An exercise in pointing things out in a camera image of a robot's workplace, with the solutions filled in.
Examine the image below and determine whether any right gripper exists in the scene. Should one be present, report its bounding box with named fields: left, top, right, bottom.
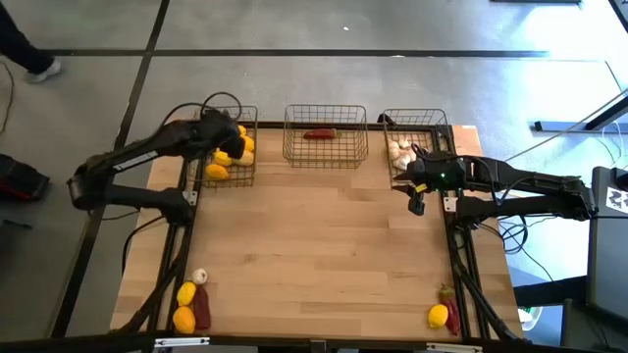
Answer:
left=391, top=151, right=468, bottom=218

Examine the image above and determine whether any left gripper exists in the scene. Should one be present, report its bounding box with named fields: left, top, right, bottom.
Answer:
left=194, top=108, right=247, bottom=159

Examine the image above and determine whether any dark red pepper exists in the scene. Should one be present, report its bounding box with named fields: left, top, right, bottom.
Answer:
left=192, top=285, right=213, bottom=331

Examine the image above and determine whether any black stand foot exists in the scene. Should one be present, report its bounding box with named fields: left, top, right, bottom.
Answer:
left=533, top=87, right=628, bottom=133

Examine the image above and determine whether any white green roll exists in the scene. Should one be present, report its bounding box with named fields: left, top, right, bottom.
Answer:
left=517, top=306, right=544, bottom=332

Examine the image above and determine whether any orange-yellow lemon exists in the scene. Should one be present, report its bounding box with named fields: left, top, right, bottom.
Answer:
left=172, top=305, right=197, bottom=335

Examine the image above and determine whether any person's shoe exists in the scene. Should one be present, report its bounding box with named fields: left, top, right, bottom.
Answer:
left=24, top=58, right=63, bottom=83

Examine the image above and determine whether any white tag sticker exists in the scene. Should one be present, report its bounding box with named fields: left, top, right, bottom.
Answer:
left=605, top=185, right=628, bottom=215

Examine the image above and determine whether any dark grey desk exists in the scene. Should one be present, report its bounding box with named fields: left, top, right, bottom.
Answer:
left=586, top=165, right=628, bottom=325

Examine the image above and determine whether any red black case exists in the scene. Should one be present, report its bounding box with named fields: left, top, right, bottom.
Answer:
left=0, top=153, right=52, bottom=202

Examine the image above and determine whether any person's leg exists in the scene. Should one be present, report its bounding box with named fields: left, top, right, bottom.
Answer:
left=0, top=0, right=55, bottom=75

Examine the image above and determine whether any bronze wire basket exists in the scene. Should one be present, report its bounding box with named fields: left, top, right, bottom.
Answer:
left=381, top=108, right=455, bottom=190
left=188, top=105, right=260, bottom=190
left=283, top=103, right=370, bottom=171

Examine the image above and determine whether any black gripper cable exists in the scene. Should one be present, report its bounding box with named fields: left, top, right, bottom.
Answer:
left=161, top=90, right=244, bottom=129

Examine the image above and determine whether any black cable bundle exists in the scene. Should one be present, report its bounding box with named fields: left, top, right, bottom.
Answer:
left=478, top=213, right=531, bottom=256

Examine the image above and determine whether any black arm base cable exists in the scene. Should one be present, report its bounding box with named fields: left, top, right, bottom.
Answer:
left=121, top=215, right=166, bottom=276

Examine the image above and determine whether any silver frame plate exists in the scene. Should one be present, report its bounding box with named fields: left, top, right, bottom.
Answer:
left=425, top=342, right=483, bottom=353
left=154, top=336, right=211, bottom=348

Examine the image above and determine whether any thin floor cable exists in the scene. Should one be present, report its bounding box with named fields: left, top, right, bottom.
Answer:
left=0, top=61, right=16, bottom=136

